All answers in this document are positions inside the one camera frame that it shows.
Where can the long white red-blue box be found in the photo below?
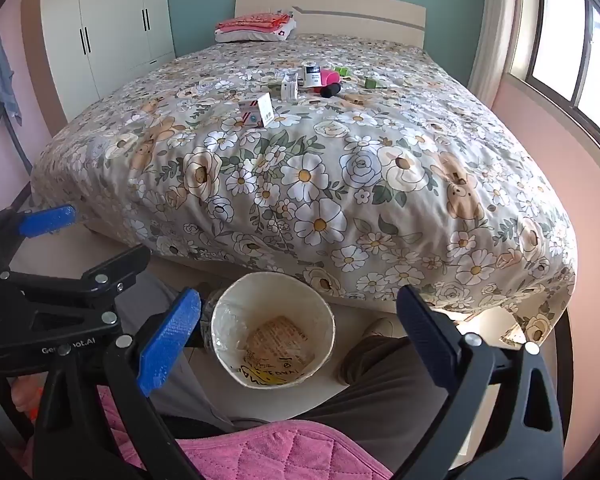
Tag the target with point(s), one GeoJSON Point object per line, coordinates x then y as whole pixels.
{"type": "Point", "coordinates": [260, 110]}

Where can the floral bear print duvet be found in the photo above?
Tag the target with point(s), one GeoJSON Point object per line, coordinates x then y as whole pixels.
{"type": "Point", "coordinates": [330, 185]}

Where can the person's left hand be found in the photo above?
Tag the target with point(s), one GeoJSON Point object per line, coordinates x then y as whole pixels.
{"type": "Point", "coordinates": [25, 395]}

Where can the pink quilted cushion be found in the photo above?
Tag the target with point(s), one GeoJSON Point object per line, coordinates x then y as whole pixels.
{"type": "Point", "coordinates": [280, 450]}

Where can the small green box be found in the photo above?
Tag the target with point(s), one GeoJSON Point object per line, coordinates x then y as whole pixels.
{"type": "Point", "coordinates": [342, 71]}
{"type": "Point", "coordinates": [370, 82]}

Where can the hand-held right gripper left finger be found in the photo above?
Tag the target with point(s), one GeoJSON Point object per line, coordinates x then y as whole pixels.
{"type": "Point", "coordinates": [170, 340]}

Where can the white wardrobe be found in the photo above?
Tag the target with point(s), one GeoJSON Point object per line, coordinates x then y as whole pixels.
{"type": "Point", "coordinates": [110, 10]}

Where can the folded pink clothes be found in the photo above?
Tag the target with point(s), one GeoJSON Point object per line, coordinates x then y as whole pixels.
{"type": "Point", "coordinates": [255, 21]}

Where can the pink cylinder container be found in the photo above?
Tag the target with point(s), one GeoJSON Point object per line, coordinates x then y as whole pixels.
{"type": "Point", "coordinates": [330, 78]}

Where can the person's right leg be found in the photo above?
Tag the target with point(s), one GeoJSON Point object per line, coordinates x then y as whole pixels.
{"type": "Point", "coordinates": [380, 410]}

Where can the white round waste bin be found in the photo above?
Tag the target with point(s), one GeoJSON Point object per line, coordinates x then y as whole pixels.
{"type": "Point", "coordinates": [280, 290]}

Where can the beige wooden bed frame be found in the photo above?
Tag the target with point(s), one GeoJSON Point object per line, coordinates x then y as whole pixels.
{"type": "Point", "coordinates": [360, 15]}

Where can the small white box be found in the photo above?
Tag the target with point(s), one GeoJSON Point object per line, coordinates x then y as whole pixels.
{"type": "Point", "coordinates": [290, 87]}

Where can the white pillow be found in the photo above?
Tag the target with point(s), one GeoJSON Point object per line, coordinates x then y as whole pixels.
{"type": "Point", "coordinates": [250, 36]}

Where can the window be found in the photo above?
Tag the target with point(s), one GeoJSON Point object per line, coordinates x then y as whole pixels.
{"type": "Point", "coordinates": [555, 25]}

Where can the beige slipper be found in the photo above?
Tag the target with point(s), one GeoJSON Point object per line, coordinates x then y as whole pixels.
{"type": "Point", "coordinates": [375, 332]}

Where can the cream curtain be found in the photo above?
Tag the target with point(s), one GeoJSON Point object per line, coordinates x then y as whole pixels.
{"type": "Point", "coordinates": [492, 35]}

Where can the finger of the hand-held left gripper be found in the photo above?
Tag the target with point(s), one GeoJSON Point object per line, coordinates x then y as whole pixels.
{"type": "Point", "coordinates": [47, 220]}
{"type": "Point", "coordinates": [105, 280]}

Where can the hanging blue cloth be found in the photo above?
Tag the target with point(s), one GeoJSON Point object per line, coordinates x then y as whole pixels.
{"type": "Point", "coordinates": [2, 70]}

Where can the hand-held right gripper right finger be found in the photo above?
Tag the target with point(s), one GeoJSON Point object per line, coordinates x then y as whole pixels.
{"type": "Point", "coordinates": [425, 330]}

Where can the white bottle blue label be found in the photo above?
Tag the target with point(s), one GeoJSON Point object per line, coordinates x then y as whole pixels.
{"type": "Point", "coordinates": [311, 76]}

